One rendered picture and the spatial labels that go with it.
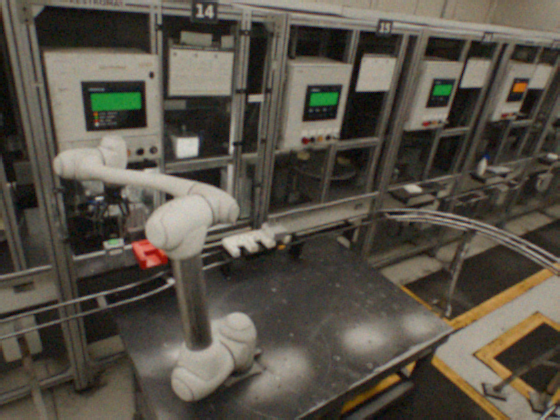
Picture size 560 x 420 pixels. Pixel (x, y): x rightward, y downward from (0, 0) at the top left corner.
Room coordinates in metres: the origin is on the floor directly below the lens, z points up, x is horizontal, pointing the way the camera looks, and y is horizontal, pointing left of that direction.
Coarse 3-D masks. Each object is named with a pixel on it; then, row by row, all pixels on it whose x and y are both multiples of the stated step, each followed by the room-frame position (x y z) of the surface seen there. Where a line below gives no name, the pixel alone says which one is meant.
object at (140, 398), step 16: (432, 352) 1.58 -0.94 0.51; (400, 368) 1.37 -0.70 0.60; (416, 368) 1.60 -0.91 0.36; (368, 384) 1.23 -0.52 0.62; (416, 384) 1.57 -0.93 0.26; (144, 400) 1.27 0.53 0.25; (384, 400) 1.45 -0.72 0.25; (400, 400) 1.61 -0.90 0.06; (144, 416) 1.20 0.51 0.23; (336, 416) 1.17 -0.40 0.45; (352, 416) 1.32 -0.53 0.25; (368, 416) 1.35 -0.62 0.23
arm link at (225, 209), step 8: (200, 184) 1.26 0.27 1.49; (192, 192) 1.23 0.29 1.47; (200, 192) 1.18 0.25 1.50; (208, 192) 1.19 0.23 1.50; (216, 192) 1.21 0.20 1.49; (224, 192) 1.23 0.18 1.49; (208, 200) 1.14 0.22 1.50; (216, 200) 1.16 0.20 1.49; (224, 200) 1.17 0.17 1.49; (232, 200) 1.19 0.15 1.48; (216, 208) 1.14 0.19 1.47; (224, 208) 1.15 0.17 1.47; (232, 208) 1.16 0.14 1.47; (216, 216) 1.14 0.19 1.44; (224, 216) 1.14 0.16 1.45; (232, 216) 1.16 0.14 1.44; (216, 224) 1.15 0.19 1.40; (224, 224) 1.15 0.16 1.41
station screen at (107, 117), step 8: (88, 88) 1.54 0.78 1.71; (96, 88) 1.55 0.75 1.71; (104, 88) 1.57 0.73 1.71; (112, 88) 1.59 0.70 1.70; (120, 88) 1.61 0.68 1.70; (128, 88) 1.63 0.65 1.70; (136, 88) 1.65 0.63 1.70; (88, 96) 1.54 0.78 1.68; (96, 112) 1.55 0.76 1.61; (104, 112) 1.57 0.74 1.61; (112, 112) 1.59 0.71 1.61; (120, 112) 1.60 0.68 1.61; (128, 112) 1.62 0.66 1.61; (136, 112) 1.64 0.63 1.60; (96, 120) 1.55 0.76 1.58; (104, 120) 1.56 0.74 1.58; (112, 120) 1.58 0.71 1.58; (120, 120) 1.60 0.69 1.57; (128, 120) 1.62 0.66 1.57; (136, 120) 1.64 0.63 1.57
